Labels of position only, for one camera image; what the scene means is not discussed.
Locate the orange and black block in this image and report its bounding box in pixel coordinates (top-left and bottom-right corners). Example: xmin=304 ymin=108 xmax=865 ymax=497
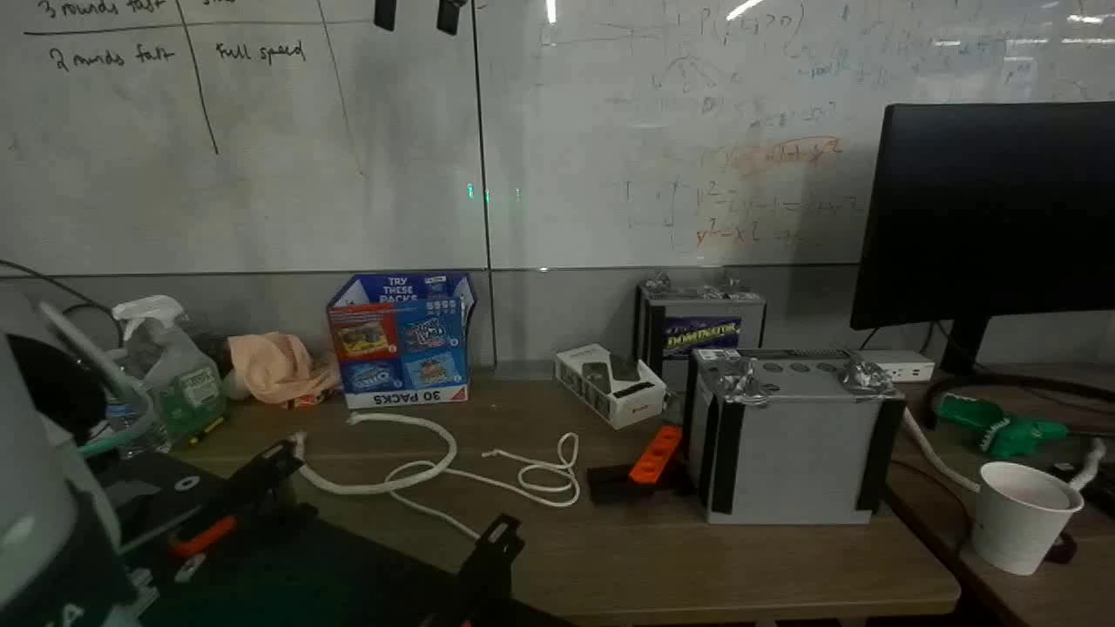
xmin=586 ymin=424 xmax=698 ymax=507

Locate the black monitor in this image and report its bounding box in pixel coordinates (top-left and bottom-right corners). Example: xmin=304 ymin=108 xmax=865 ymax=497
xmin=850 ymin=101 xmax=1115 ymax=421

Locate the small grey battery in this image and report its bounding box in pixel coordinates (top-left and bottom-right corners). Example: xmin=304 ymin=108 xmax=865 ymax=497
xmin=635 ymin=274 xmax=768 ymax=393

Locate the small white product box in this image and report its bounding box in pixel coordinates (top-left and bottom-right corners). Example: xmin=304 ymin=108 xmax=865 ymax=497
xmin=555 ymin=343 xmax=669 ymax=430

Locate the green toy crocodile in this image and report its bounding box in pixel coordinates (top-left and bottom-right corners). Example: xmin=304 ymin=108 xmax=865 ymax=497
xmin=936 ymin=394 xmax=1071 ymax=461

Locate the thin white rope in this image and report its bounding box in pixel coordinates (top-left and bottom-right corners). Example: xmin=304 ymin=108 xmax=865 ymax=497
xmin=386 ymin=432 xmax=583 ymax=542

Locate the black cable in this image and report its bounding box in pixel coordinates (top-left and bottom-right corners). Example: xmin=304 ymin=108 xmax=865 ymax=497
xmin=887 ymin=456 xmax=978 ymax=534
xmin=0 ymin=259 xmax=125 ymax=349

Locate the clear spray bottle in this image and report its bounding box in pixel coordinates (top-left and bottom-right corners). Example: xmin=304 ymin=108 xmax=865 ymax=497
xmin=111 ymin=294 xmax=227 ymax=443

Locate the large grey battery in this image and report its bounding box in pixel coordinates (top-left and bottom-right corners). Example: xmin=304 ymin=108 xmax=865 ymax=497
xmin=685 ymin=348 xmax=908 ymax=526

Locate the blue snack carton box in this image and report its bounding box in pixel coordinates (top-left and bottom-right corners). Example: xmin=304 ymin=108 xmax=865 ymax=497
xmin=327 ymin=272 xmax=478 ymax=410

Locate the black clamp with orange handle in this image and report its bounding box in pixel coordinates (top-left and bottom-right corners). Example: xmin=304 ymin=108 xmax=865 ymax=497
xmin=168 ymin=439 xmax=304 ymax=560

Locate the white paper cup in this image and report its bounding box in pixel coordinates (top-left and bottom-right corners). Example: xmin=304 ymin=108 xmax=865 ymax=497
xmin=970 ymin=461 xmax=1085 ymax=576

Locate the peach cloth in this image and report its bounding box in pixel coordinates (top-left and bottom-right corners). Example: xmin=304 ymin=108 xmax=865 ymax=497
xmin=226 ymin=331 xmax=342 ymax=408

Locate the row of whiteboards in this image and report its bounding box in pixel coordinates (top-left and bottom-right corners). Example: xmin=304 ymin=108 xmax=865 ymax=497
xmin=0 ymin=0 xmax=1115 ymax=279

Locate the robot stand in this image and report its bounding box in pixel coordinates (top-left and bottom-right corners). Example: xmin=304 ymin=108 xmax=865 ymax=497
xmin=87 ymin=451 xmax=571 ymax=627

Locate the thick white rope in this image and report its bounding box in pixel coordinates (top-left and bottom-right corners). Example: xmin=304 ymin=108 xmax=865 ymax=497
xmin=292 ymin=411 xmax=459 ymax=497
xmin=901 ymin=408 xmax=1108 ymax=495

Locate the white power strip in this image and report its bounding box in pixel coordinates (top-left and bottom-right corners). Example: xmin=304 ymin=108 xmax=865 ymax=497
xmin=858 ymin=349 xmax=936 ymax=385

